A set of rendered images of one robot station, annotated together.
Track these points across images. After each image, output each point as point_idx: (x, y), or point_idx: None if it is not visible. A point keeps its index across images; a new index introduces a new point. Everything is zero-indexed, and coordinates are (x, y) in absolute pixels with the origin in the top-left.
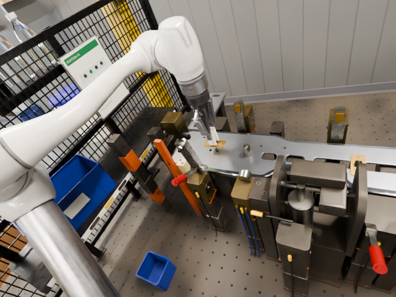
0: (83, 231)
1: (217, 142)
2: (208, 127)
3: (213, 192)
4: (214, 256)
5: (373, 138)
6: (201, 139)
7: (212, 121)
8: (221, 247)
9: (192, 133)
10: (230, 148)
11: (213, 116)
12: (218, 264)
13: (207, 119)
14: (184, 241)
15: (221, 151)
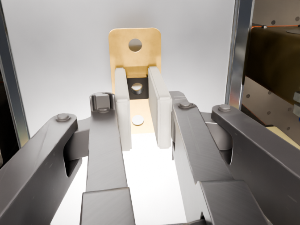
0: None
1: (131, 73)
2: (192, 124)
3: (271, 27)
4: (280, 15)
5: None
6: (84, 166)
7: (112, 127)
8: (260, 7)
9: (60, 213)
10: (107, 12)
11: (60, 147)
12: (293, 0)
13: (196, 170)
14: (260, 90)
15: (136, 47)
